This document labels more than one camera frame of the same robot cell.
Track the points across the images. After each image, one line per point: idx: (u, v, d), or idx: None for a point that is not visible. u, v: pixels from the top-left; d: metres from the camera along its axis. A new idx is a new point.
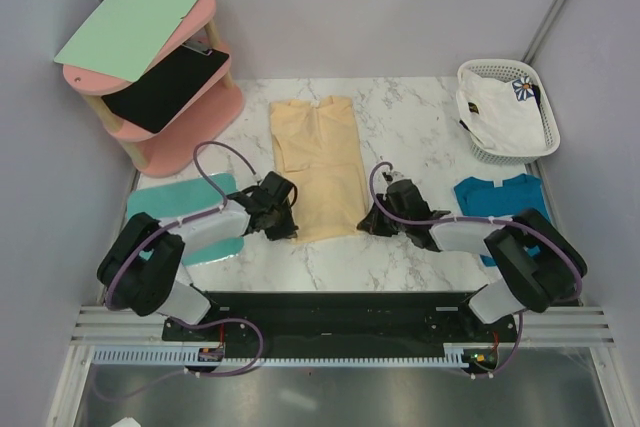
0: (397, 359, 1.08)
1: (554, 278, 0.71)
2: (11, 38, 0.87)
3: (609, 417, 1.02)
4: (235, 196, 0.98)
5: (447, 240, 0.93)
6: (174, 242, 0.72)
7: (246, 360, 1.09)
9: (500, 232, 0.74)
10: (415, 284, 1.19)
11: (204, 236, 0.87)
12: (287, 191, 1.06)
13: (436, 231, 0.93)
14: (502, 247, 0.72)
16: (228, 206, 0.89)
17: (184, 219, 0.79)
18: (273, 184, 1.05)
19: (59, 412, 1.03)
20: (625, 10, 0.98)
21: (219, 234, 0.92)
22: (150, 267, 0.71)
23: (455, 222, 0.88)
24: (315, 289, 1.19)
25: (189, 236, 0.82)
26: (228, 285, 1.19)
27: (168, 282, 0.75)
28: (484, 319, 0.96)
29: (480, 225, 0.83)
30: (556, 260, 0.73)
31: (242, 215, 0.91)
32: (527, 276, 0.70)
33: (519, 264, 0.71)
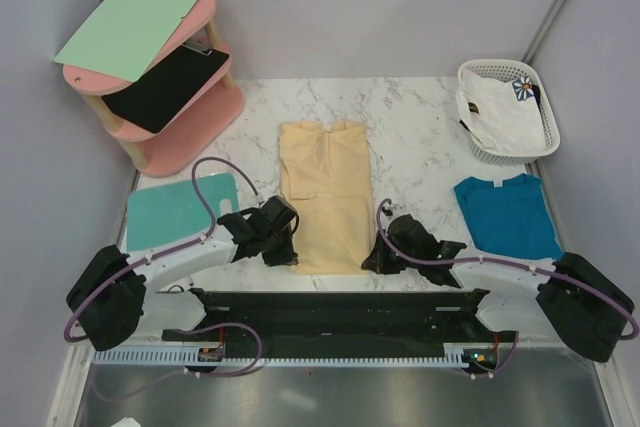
0: (398, 359, 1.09)
1: (607, 326, 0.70)
2: (11, 38, 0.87)
3: (609, 417, 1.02)
4: (230, 218, 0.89)
5: (468, 281, 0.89)
6: (135, 286, 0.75)
7: (247, 360, 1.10)
9: (551, 289, 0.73)
10: (415, 285, 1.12)
11: (184, 270, 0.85)
12: (287, 216, 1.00)
13: (454, 271, 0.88)
14: (557, 305, 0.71)
16: (211, 235, 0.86)
17: (153, 255, 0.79)
18: (272, 209, 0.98)
19: (58, 412, 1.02)
20: (625, 10, 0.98)
21: (204, 265, 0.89)
22: (108, 304, 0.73)
23: (480, 263, 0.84)
24: (315, 289, 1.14)
25: (155, 275, 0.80)
26: (228, 286, 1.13)
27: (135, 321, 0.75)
28: (490, 326, 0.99)
29: (517, 271, 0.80)
30: (606, 307, 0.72)
31: (229, 245, 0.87)
32: (583, 330, 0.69)
33: (576, 320, 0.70)
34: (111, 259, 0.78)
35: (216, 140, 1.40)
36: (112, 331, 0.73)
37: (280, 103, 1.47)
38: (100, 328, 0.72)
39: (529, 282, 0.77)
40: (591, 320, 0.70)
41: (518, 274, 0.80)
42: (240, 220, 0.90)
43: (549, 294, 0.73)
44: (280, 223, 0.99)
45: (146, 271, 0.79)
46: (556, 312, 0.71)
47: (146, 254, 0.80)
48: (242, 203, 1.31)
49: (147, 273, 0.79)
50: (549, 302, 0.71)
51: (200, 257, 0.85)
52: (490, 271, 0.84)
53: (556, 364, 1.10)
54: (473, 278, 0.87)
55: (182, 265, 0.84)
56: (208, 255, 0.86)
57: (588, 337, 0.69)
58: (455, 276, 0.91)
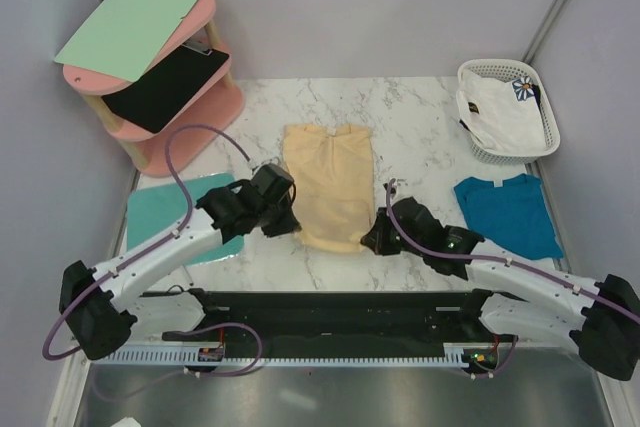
0: (398, 359, 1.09)
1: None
2: (11, 37, 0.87)
3: (609, 417, 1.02)
4: (216, 193, 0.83)
5: (478, 278, 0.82)
6: (104, 303, 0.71)
7: (247, 360, 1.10)
9: (595, 313, 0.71)
10: (415, 284, 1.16)
11: (166, 269, 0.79)
12: (283, 186, 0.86)
13: (471, 267, 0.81)
14: (601, 331, 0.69)
16: (184, 228, 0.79)
17: (118, 267, 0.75)
18: (264, 180, 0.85)
19: (59, 412, 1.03)
20: (625, 10, 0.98)
21: (187, 260, 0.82)
22: (84, 324, 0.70)
23: (507, 265, 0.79)
24: (315, 289, 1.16)
25: (127, 286, 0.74)
26: (228, 286, 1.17)
27: (121, 329, 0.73)
28: (492, 327, 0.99)
29: (555, 285, 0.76)
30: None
31: (206, 234, 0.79)
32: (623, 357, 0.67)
33: (620, 349, 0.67)
34: (75, 278, 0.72)
35: (216, 140, 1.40)
36: (101, 344, 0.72)
37: (280, 103, 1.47)
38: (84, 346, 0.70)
39: (570, 301, 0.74)
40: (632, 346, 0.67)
41: (556, 289, 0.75)
42: (228, 196, 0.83)
43: (594, 321, 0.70)
44: (276, 195, 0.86)
45: (115, 285, 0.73)
46: (599, 338, 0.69)
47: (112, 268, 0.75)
48: None
49: (117, 287, 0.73)
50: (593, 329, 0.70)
51: (180, 253, 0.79)
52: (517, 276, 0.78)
53: (556, 364, 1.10)
54: (491, 277, 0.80)
55: (159, 266, 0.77)
56: (187, 249, 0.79)
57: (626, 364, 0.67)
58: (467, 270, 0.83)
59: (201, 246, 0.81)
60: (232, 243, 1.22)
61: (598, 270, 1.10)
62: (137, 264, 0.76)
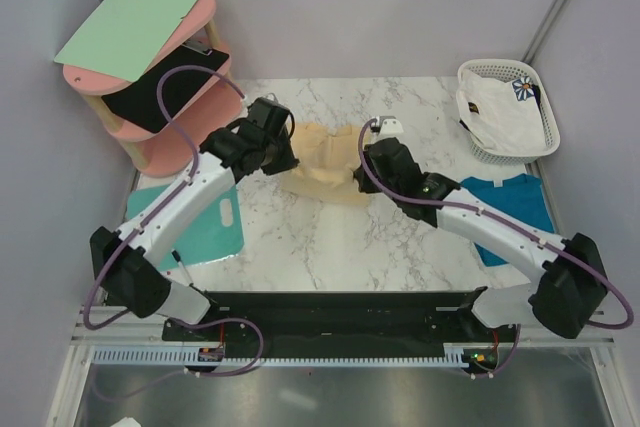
0: (397, 359, 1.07)
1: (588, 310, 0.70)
2: (11, 37, 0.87)
3: (610, 417, 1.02)
4: (217, 134, 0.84)
5: (448, 223, 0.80)
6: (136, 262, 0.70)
7: (246, 360, 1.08)
9: (557, 268, 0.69)
10: (415, 284, 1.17)
11: (187, 218, 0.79)
12: (279, 118, 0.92)
13: (441, 214, 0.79)
14: (561, 287, 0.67)
16: (196, 173, 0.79)
17: (142, 223, 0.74)
18: (261, 115, 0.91)
19: (58, 412, 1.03)
20: (624, 10, 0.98)
21: (205, 204, 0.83)
22: (126, 284, 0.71)
23: (479, 215, 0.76)
24: (315, 289, 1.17)
25: (154, 240, 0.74)
26: (228, 285, 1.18)
27: (160, 282, 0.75)
28: (486, 322, 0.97)
29: (522, 238, 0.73)
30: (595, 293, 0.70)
31: (220, 173, 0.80)
32: (570, 315, 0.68)
33: (569, 305, 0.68)
34: (103, 243, 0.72)
35: None
36: (145, 301, 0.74)
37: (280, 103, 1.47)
38: (131, 305, 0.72)
39: (534, 254, 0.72)
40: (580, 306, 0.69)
41: (521, 240, 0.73)
42: (230, 135, 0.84)
43: (554, 274, 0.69)
44: (272, 128, 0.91)
45: (143, 240, 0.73)
46: (555, 292, 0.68)
47: (136, 224, 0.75)
48: (242, 203, 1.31)
49: (145, 242, 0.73)
50: (554, 282, 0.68)
51: (198, 197, 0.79)
52: (489, 225, 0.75)
53: (556, 364, 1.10)
54: (463, 226, 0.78)
55: (181, 214, 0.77)
56: (204, 193, 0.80)
57: (570, 322, 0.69)
58: (436, 215, 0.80)
59: (217, 186, 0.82)
60: (233, 243, 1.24)
61: None
62: (159, 217, 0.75)
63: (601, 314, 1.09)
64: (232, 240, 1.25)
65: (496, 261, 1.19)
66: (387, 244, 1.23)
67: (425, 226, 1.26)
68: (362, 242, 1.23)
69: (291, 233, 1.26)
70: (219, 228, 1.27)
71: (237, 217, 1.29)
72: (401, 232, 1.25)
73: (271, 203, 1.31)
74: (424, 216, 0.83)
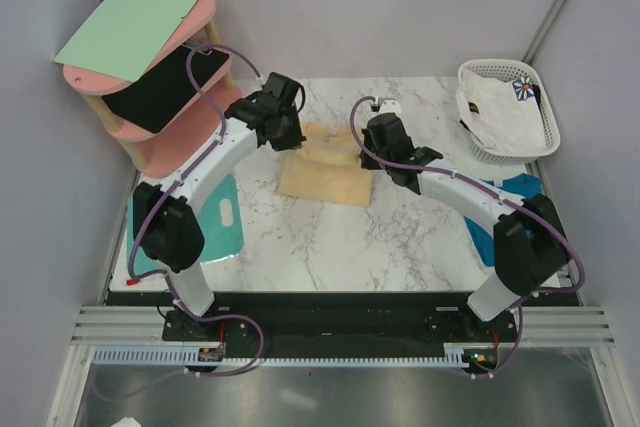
0: (398, 359, 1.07)
1: (546, 269, 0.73)
2: (11, 37, 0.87)
3: (609, 417, 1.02)
4: (238, 104, 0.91)
5: (429, 188, 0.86)
6: (181, 208, 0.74)
7: (245, 360, 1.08)
9: (510, 221, 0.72)
10: (415, 284, 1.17)
11: (217, 177, 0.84)
12: (293, 89, 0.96)
13: (421, 179, 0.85)
14: (510, 238, 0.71)
16: (226, 134, 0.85)
17: (182, 175, 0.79)
18: (277, 86, 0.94)
19: (58, 412, 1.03)
20: (625, 10, 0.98)
21: (233, 165, 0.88)
22: (169, 233, 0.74)
23: (451, 177, 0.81)
24: (314, 289, 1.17)
25: (194, 190, 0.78)
26: (228, 285, 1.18)
27: (199, 235, 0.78)
28: (483, 315, 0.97)
29: (485, 196, 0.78)
30: (554, 251, 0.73)
31: (245, 133, 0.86)
32: (520, 267, 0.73)
33: (518, 257, 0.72)
34: (147, 196, 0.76)
35: None
36: (185, 253, 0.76)
37: None
38: (174, 255, 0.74)
39: (493, 209, 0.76)
40: (533, 260, 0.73)
41: (484, 198, 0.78)
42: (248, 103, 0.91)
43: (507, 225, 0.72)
44: (288, 99, 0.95)
45: (184, 191, 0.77)
46: (505, 242, 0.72)
47: (176, 177, 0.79)
48: (242, 202, 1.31)
49: (186, 191, 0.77)
50: (504, 233, 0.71)
51: (228, 156, 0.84)
52: (460, 187, 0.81)
53: (556, 364, 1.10)
54: (439, 189, 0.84)
55: (216, 168, 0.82)
56: (233, 151, 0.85)
57: (521, 274, 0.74)
58: (418, 179, 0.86)
59: (243, 146, 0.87)
60: (233, 243, 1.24)
61: (598, 269, 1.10)
62: (196, 171, 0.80)
63: (601, 314, 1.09)
64: (232, 239, 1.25)
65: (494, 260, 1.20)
66: (387, 244, 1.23)
67: (425, 226, 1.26)
68: (362, 242, 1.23)
69: (291, 233, 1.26)
70: (219, 228, 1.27)
71: (237, 217, 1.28)
72: (401, 232, 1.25)
73: (271, 202, 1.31)
74: (408, 184, 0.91)
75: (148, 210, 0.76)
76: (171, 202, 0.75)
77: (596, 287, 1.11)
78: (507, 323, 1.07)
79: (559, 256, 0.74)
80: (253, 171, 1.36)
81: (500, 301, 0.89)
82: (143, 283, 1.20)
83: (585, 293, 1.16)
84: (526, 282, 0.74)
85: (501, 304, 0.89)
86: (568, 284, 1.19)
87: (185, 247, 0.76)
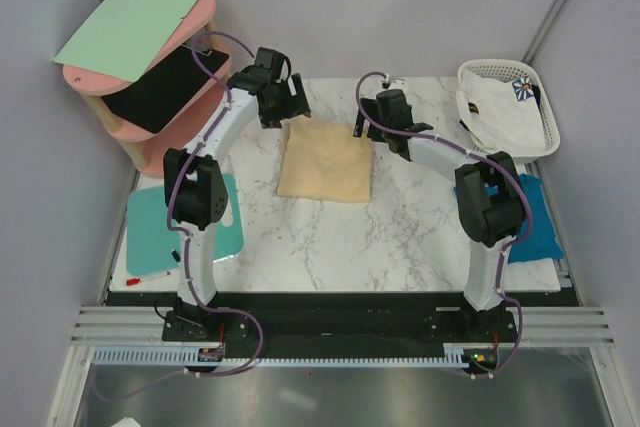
0: (397, 359, 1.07)
1: (503, 218, 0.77)
2: (11, 38, 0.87)
3: (609, 417, 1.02)
4: (234, 76, 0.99)
5: (417, 154, 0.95)
6: (209, 162, 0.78)
7: (242, 360, 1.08)
9: (469, 167, 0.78)
10: (415, 285, 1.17)
11: (230, 140, 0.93)
12: (281, 60, 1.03)
13: (411, 145, 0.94)
14: (466, 181, 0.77)
16: (233, 100, 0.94)
17: (205, 137, 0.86)
18: (266, 58, 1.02)
19: (58, 412, 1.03)
20: (625, 10, 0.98)
21: (240, 131, 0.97)
22: (200, 187, 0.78)
23: (434, 141, 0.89)
24: (315, 289, 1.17)
25: (216, 150, 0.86)
26: (227, 285, 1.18)
27: (224, 190, 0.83)
28: (477, 305, 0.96)
29: (456, 153, 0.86)
30: (512, 203, 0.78)
31: (248, 98, 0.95)
32: (477, 211, 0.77)
33: (475, 200, 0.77)
34: (177, 158, 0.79)
35: None
36: (214, 206, 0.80)
37: None
38: (206, 208, 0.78)
39: (460, 162, 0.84)
40: (490, 206, 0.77)
41: (455, 154, 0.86)
42: (243, 75, 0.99)
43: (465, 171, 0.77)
44: (278, 69, 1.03)
45: (209, 151, 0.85)
46: (463, 185, 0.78)
47: (198, 139, 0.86)
48: (242, 202, 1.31)
49: (210, 150, 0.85)
50: (461, 175, 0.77)
51: (237, 120, 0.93)
52: (439, 148, 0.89)
53: (557, 364, 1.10)
54: (425, 153, 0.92)
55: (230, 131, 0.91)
56: (241, 116, 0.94)
57: (478, 219, 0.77)
58: (408, 146, 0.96)
59: (248, 112, 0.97)
60: (233, 243, 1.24)
61: (598, 269, 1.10)
62: (216, 133, 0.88)
63: (601, 314, 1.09)
64: (232, 239, 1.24)
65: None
66: (387, 244, 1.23)
67: (425, 226, 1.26)
68: (362, 242, 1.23)
69: (291, 233, 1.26)
70: (219, 227, 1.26)
71: (236, 217, 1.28)
72: (401, 232, 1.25)
73: (271, 202, 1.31)
74: (401, 153, 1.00)
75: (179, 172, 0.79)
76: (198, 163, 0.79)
77: (596, 287, 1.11)
78: (507, 323, 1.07)
79: (516, 209, 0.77)
80: (253, 171, 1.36)
81: (485, 282, 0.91)
82: (143, 283, 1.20)
83: (585, 293, 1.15)
84: (482, 227, 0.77)
85: (487, 286, 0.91)
86: (568, 284, 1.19)
87: (216, 203, 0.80)
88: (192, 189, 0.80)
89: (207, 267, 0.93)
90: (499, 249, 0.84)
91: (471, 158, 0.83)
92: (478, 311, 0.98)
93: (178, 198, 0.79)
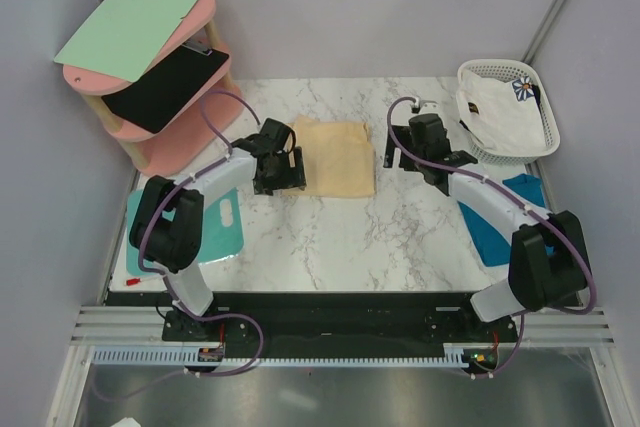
0: (397, 359, 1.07)
1: (561, 289, 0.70)
2: (11, 38, 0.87)
3: (609, 417, 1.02)
4: (238, 142, 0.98)
5: (457, 189, 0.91)
6: (193, 196, 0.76)
7: (244, 360, 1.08)
9: (530, 230, 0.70)
10: (415, 285, 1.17)
11: (221, 187, 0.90)
12: (286, 134, 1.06)
13: (452, 180, 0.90)
14: (527, 249, 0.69)
16: (234, 155, 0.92)
17: (196, 174, 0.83)
18: (272, 130, 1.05)
19: (58, 412, 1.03)
20: (625, 9, 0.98)
21: (233, 183, 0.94)
22: (177, 223, 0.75)
23: (482, 183, 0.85)
24: (315, 289, 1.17)
25: (205, 189, 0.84)
26: (228, 285, 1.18)
27: (200, 232, 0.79)
28: (482, 317, 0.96)
29: (511, 205, 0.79)
30: (571, 273, 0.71)
31: (250, 159, 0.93)
32: (536, 282, 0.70)
33: (536, 269, 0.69)
34: (157, 189, 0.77)
35: (216, 140, 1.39)
36: (185, 247, 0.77)
37: (280, 103, 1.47)
38: (175, 251, 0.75)
39: (516, 218, 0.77)
40: (549, 277, 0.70)
41: (510, 206, 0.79)
42: (248, 142, 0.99)
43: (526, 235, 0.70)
44: (281, 141, 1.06)
45: (196, 187, 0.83)
46: (520, 252, 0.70)
47: (190, 174, 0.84)
48: (242, 203, 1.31)
49: (198, 188, 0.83)
50: (521, 241, 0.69)
51: (231, 172, 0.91)
52: (484, 191, 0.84)
53: (557, 364, 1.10)
54: (465, 190, 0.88)
55: (222, 180, 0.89)
56: (236, 171, 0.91)
57: (534, 289, 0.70)
58: (450, 181, 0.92)
59: (245, 171, 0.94)
60: (232, 243, 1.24)
61: (598, 270, 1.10)
62: (208, 174, 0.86)
63: (601, 314, 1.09)
64: (231, 240, 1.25)
65: (492, 259, 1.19)
66: (387, 244, 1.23)
67: (424, 226, 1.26)
68: (361, 242, 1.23)
69: (291, 233, 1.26)
70: (219, 228, 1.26)
71: (237, 218, 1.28)
72: (401, 232, 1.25)
73: (271, 202, 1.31)
74: (438, 184, 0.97)
75: (157, 204, 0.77)
76: (178, 200, 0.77)
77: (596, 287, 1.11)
78: (508, 323, 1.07)
79: (575, 281, 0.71)
80: None
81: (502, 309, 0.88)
82: (143, 283, 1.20)
83: (585, 293, 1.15)
84: (539, 299, 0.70)
85: (503, 311, 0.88)
86: None
87: (185, 247, 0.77)
88: (166, 227, 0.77)
89: (192, 290, 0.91)
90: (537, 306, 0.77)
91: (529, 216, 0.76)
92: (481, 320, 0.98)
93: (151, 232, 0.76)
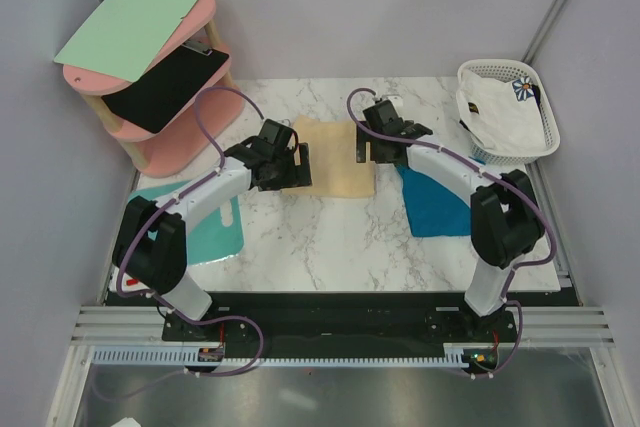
0: (397, 359, 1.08)
1: (518, 238, 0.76)
2: (10, 38, 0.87)
3: (609, 417, 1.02)
4: (234, 149, 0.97)
5: (416, 161, 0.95)
6: (173, 223, 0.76)
7: (245, 360, 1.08)
9: (486, 192, 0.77)
10: (415, 284, 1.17)
11: (210, 204, 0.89)
12: (287, 135, 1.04)
13: (410, 152, 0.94)
14: (483, 205, 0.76)
16: (225, 167, 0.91)
17: (180, 194, 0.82)
18: (271, 133, 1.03)
19: (59, 412, 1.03)
20: (626, 9, 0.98)
21: (224, 197, 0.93)
22: (156, 250, 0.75)
23: (438, 152, 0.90)
24: (314, 289, 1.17)
25: (189, 209, 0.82)
26: (228, 285, 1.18)
27: (180, 258, 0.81)
28: (481, 310, 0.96)
29: (466, 169, 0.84)
30: (526, 222, 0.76)
31: (243, 170, 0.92)
32: (495, 234, 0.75)
33: (493, 222, 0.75)
34: (138, 211, 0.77)
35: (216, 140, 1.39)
36: (165, 273, 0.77)
37: (280, 103, 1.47)
38: (154, 275, 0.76)
39: (472, 181, 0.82)
40: (507, 229, 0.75)
41: (465, 170, 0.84)
42: (244, 149, 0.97)
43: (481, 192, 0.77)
44: (282, 144, 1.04)
45: (178, 208, 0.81)
46: (479, 209, 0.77)
47: (174, 195, 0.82)
48: (242, 203, 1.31)
49: (181, 210, 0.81)
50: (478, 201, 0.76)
51: (218, 190, 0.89)
52: (444, 159, 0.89)
53: (557, 364, 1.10)
54: (425, 161, 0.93)
55: (209, 196, 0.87)
56: (227, 185, 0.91)
57: (495, 243, 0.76)
58: (407, 152, 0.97)
59: (236, 183, 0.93)
60: (232, 244, 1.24)
61: (599, 270, 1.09)
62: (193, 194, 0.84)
63: (601, 314, 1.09)
64: (231, 241, 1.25)
65: (422, 232, 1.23)
66: (387, 244, 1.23)
67: None
68: (361, 242, 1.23)
69: (291, 233, 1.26)
70: (219, 228, 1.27)
71: (237, 218, 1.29)
72: (401, 232, 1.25)
73: (271, 202, 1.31)
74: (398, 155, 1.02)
75: (138, 226, 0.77)
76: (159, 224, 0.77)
77: (596, 287, 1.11)
78: (507, 323, 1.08)
79: (531, 230, 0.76)
80: None
81: (490, 294, 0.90)
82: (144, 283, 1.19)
83: (585, 293, 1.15)
84: (499, 251, 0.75)
85: (493, 296, 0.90)
86: (568, 284, 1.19)
87: (166, 271, 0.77)
88: (147, 250, 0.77)
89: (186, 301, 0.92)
90: (511, 268, 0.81)
91: (485, 178, 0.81)
92: (479, 315, 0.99)
93: (132, 255, 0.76)
